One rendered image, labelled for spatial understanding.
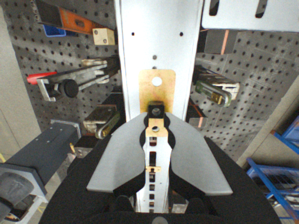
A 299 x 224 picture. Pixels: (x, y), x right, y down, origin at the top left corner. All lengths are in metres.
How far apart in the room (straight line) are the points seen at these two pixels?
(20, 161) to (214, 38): 0.93
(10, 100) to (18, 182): 1.83
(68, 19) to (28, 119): 2.29
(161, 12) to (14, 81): 2.11
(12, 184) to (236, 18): 0.99
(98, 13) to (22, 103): 1.91
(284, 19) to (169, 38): 0.30
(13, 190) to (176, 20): 0.87
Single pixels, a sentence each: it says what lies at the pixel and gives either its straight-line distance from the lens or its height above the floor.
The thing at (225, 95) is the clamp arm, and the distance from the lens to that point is 0.33.
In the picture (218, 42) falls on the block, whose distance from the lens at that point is 0.44.
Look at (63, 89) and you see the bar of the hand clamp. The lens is 0.21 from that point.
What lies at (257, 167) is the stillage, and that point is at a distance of 2.53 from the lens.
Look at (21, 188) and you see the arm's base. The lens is 0.81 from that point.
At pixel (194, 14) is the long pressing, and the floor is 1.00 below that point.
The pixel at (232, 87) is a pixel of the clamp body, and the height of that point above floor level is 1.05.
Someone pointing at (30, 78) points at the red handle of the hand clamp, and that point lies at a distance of 0.34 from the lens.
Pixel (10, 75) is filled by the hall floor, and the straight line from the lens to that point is 2.29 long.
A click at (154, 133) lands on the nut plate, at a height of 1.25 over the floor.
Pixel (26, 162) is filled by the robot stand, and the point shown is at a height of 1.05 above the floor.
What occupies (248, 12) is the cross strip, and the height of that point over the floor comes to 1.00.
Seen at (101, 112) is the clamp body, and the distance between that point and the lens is 0.46.
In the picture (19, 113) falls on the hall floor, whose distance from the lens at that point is 2.55.
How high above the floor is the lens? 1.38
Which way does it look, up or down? 61 degrees down
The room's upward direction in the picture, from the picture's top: 175 degrees counter-clockwise
